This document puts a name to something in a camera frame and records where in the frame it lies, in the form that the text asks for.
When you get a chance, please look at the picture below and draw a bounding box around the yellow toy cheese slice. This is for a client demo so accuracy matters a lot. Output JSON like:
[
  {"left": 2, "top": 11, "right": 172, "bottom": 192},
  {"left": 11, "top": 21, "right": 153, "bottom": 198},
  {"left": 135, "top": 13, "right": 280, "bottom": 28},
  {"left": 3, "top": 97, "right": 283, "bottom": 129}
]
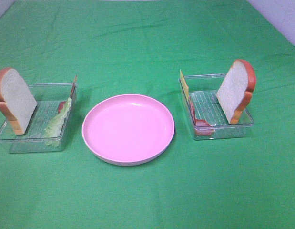
[{"left": 179, "top": 70, "right": 190, "bottom": 102}]

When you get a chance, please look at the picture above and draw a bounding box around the toy bacon strip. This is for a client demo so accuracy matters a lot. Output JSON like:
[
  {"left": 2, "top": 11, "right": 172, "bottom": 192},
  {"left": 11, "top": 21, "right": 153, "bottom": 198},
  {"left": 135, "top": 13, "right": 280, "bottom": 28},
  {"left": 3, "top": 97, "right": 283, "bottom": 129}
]
[
  {"left": 57, "top": 75, "right": 77, "bottom": 113},
  {"left": 189, "top": 97, "right": 214, "bottom": 136}
]

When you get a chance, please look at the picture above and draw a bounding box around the toy lettuce leaf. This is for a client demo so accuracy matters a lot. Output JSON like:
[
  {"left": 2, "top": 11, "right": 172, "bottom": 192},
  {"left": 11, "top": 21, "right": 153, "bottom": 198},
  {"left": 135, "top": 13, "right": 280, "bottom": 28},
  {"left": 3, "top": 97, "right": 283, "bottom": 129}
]
[{"left": 43, "top": 97, "right": 72, "bottom": 147}]

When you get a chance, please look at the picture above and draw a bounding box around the toy bread slice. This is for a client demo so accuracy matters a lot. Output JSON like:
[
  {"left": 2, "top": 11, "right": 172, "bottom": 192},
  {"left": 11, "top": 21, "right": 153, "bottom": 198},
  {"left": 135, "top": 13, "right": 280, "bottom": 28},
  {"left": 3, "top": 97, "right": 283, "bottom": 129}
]
[
  {"left": 216, "top": 59, "right": 256, "bottom": 124},
  {"left": 0, "top": 68, "right": 37, "bottom": 135}
]

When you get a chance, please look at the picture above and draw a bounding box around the pink round plate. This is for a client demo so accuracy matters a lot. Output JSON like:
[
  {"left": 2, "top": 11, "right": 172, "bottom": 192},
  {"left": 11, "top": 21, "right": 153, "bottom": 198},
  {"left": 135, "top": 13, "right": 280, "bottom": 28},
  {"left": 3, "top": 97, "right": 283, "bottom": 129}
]
[{"left": 81, "top": 94, "right": 175, "bottom": 166}]

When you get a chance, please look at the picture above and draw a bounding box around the right clear plastic container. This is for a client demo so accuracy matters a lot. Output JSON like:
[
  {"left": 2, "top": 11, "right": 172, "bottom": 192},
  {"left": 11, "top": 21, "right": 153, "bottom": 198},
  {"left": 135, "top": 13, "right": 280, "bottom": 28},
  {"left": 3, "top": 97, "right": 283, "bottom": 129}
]
[{"left": 179, "top": 73, "right": 254, "bottom": 140}]

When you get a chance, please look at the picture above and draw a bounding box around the clear plastic container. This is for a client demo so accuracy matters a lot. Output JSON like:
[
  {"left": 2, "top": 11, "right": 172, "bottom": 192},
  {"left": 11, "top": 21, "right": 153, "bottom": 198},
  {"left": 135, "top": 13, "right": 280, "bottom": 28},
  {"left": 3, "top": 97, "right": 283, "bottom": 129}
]
[
  {"left": 0, "top": 83, "right": 76, "bottom": 154},
  {"left": 179, "top": 73, "right": 254, "bottom": 140}
]

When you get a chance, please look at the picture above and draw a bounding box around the green tablecloth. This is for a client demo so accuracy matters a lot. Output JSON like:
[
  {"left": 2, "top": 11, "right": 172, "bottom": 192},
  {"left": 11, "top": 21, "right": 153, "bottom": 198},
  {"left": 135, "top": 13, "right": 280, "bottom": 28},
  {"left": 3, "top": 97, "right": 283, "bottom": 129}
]
[{"left": 0, "top": 0, "right": 295, "bottom": 229}]

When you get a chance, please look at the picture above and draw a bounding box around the left clear plastic container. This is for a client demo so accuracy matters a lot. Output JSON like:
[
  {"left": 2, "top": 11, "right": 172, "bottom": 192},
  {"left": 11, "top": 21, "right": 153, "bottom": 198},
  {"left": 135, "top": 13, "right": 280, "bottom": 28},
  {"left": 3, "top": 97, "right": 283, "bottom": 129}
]
[{"left": 0, "top": 83, "right": 76, "bottom": 154}]

